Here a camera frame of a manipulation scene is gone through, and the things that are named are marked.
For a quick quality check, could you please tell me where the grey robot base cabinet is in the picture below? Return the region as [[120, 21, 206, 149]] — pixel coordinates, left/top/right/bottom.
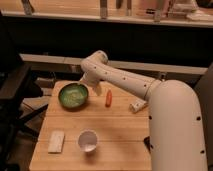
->
[[194, 62, 213, 171]]

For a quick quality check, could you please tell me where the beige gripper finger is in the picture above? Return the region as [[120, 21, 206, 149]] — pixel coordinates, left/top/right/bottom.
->
[[93, 84, 102, 96]]

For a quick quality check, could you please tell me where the black chair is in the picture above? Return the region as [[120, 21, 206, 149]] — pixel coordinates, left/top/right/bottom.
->
[[0, 54, 47, 151]]

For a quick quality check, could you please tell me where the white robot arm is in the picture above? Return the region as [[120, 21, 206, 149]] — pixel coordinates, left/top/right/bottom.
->
[[81, 50, 208, 171]]

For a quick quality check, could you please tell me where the black remote control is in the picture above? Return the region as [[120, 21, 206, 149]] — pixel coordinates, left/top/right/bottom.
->
[[144, 136, 150, 150]]

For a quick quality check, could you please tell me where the beige sponge block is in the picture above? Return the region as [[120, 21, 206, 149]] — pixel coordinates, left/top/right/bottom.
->
[[48, 131, 65, 153]]

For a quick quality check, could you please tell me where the green ceramic bowl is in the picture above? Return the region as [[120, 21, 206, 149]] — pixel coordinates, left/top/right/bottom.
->
[[58, 83, 89, 109]]

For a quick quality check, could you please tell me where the orange carrot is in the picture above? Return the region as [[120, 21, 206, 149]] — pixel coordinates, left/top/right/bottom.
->
[[105, 90, 112, 107]]

